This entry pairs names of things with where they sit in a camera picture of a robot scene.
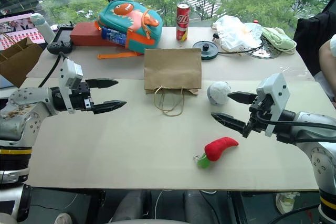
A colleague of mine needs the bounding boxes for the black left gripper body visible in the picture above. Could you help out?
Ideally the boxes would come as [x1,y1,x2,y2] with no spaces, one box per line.
[69,81,96,112]

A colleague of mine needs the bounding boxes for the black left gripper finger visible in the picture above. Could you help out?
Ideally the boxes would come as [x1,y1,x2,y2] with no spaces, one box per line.
[85,78,119,90]
[91,100,128,115]

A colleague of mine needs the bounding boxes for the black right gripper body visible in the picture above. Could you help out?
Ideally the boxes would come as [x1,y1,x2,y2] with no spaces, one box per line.
[242,94,274,138]

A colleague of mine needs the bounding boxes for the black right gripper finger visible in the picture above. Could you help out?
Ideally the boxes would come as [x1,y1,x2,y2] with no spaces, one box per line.
[210,112,249,132]
[227,91,258,105]

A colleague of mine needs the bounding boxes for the white plastic bag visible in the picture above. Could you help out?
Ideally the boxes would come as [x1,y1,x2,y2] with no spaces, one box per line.
[212,15,264,52]

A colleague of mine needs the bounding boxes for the flat brown paper bag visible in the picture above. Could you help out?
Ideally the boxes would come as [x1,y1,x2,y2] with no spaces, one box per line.
[143,48,203,117]

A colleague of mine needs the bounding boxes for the open brown paper bag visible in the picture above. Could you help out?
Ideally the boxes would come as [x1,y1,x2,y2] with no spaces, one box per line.
[0,37,44,89]

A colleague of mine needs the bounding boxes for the white grey ball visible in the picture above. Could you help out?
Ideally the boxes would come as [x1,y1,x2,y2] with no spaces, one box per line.
[207,81,232,106]

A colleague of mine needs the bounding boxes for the red chili pepper toy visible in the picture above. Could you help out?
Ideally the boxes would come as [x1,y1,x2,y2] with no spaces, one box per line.
[193,136,240,169]

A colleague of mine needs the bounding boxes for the blue printed bottle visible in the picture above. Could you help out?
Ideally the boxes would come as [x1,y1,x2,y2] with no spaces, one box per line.
[101,26,130,47]

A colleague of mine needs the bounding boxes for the silver metal plate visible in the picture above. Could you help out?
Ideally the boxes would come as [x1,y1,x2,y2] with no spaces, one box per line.
[246,34,283,60]

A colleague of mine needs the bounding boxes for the red rectangular box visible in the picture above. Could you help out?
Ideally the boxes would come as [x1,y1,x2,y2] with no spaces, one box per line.
[70,22,106,47]

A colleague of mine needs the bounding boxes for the black remote controller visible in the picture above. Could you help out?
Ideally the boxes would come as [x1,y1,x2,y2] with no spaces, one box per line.
[47,23,76,55]

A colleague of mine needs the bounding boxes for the light green cloth pouch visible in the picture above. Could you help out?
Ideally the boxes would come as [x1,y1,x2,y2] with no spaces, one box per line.
[260,26,298,56]

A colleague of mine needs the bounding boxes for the teal dinosaur backpack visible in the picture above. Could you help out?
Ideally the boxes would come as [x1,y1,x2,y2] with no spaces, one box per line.
[94,0,164,60]

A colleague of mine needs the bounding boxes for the white thermos bottle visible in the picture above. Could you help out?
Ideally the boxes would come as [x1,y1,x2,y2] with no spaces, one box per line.
[30,12,56,45]

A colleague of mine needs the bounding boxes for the white shoe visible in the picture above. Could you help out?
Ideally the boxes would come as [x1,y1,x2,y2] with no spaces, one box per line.
[275,191,300,215]

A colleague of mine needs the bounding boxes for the laptop with pink screen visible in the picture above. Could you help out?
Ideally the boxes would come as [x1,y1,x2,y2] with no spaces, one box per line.
[0,9,46,51]

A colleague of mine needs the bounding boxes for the black garment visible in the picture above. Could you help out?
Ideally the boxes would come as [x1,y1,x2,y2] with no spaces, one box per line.
[293,10,336,77]

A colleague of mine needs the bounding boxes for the red soda can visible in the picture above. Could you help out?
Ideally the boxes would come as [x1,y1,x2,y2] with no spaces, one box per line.
[176,2,191,42]

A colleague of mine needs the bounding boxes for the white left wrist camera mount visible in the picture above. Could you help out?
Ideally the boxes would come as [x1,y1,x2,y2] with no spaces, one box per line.
[58,58,84,114]

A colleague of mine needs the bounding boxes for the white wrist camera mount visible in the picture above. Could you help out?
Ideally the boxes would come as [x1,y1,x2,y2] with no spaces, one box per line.
[256,72,291,138]
[58,58,84,114]

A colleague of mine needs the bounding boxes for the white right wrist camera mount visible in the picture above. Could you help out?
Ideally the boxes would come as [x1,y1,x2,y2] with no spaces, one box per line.
[256,72,291,138]

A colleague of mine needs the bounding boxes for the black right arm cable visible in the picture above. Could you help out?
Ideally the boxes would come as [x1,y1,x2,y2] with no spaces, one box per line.
[256,110,336,131]

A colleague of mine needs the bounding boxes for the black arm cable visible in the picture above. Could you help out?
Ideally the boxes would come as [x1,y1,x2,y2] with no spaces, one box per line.
[256,110,336,131]
[38,51,67,89]

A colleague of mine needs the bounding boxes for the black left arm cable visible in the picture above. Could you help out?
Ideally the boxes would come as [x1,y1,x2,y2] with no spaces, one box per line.
[38,51,67,89]

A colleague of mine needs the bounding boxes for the thin white cable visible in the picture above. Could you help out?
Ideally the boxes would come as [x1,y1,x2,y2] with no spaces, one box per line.
[154,189,164,222]

